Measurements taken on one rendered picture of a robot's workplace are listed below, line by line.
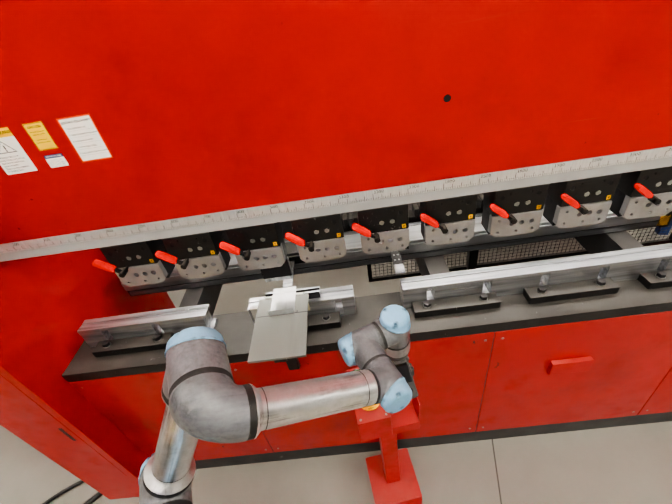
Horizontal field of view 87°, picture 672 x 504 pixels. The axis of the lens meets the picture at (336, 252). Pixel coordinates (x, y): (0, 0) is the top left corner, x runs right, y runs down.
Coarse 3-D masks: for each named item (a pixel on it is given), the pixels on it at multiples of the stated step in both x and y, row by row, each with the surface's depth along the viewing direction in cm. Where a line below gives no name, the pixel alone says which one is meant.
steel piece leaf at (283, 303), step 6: (276, 294) 129; (282, 294) 129; (288, 294) 128; (294, 294) 128; (276, 300) 127; (282, 300) 126; (288, 300) 126; (294, 300) 126; (276, 306) 124; (282, 306) 124; (288, 306) 124; (294, 306) 123; (270, 312) 121; (276, 312) 121; (282, 312) 121; (288, 312) 121
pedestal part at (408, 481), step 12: (372, 456) 164; (408, 456) 162; (372, 468) 160; (408, 468) 158; (372, 480) 156; (384, 480) 156; (408, 480) 154; (384, 492) 152; (396, 492) 152; (408, 492) 151; (420, 492) 151
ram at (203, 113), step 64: (0, 0) 72; (64, 0) 72; (128, 0) 73; (192, 0) 73; (256, 0) 73; (320, 0) 74; (384, 0) 74; (448, 0) 74; (512, 0) 75; (576, 0) 75; (640, 0) 76; (0, 64) 79; (64, 64) 79; (128, 64) 80; (192, 64) 80; (256, 64) 80; (320, 64) 81; (384, 64) 81; (448, 64) 82; (512, 64) 82; (576, 64) 83; (640, 64) 83; (128, 128) 88; (192, 128) 89; (256, 128) 89; (320, 128) 90; (384, 128) 90; (448, 128) 91; (512, 128) 91; (576, 128) 92; (640, 128) 93; (0, 192) 97; (64, 192) 98; (128, 192) 99; (192, 192) 99; (256, 192) 100; (320, 192) 101; (448, 192) 102; (0, 256) 110
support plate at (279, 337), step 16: (304, 304) 124; (256, 320) 121; (272, 320) 120; (288, 320) 119; (304, 320) 118; (256, 336) 115; (272, 336) 114; (288, 336) 113; (304, 336) 112; (256, 352) 110; (272, 352) 109; (288, 352) 108; (304, 352) 108
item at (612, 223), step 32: (416, 224) 154; (480, 224) 147; (544, 224) 143; (608, 224) 144; (640, 224) 145; (352, 256) 149; (384, 256) 150; (416, 256) 151; (128, 288) 156; (160, 288) 157
